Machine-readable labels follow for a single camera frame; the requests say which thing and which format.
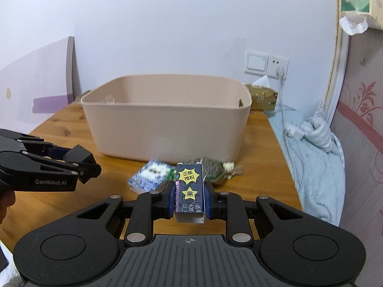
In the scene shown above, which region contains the blue white tissue packet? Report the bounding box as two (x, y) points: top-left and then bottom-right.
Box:
(128, 159), (175, 194)

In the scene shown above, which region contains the dark blue small carton box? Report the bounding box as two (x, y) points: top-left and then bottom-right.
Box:
(175, 161), (205, 224)

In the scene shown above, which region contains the green dried herb bag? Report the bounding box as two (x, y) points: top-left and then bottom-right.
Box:
(184, 157), (226, 186)

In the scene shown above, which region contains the bear hair clip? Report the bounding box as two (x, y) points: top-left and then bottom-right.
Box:
(223, 162), (243, 179)

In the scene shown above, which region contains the person's left hand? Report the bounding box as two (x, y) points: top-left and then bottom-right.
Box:
(0, 190), (16, 224)

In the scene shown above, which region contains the purple white headboard panel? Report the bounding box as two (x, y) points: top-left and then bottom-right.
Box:
(0, 36), (74, 133)

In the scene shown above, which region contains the light blue blanket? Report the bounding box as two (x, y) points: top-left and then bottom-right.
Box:
(266, 104), (345, 226)

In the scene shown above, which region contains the white power adapter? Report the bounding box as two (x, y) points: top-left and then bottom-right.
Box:
(284, 122), (304, 140)

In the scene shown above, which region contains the beige plastic storage bin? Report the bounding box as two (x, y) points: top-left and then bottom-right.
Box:
(81, 75), (252, 164)

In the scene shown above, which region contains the gold tissue box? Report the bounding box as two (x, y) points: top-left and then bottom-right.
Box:
(245, 75), (278, 111)

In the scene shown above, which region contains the floral pink wardrobe panel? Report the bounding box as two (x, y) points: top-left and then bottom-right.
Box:
(331, 29), (382, 286)

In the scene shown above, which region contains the green tissue box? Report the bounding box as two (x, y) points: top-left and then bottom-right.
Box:
(339, 0), (382, 36)

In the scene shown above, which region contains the white plug and cable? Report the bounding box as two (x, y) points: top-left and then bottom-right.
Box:
(273, 67), (306, 204)

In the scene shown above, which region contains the white door frame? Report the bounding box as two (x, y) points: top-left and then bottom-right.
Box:
(324, 0), (350, 125)

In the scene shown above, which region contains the white light switch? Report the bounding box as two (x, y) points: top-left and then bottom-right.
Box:
(245, 52), (269, 76)

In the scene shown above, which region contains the white wall socket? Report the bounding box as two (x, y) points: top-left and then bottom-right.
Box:
(266, 55), (289, 80)

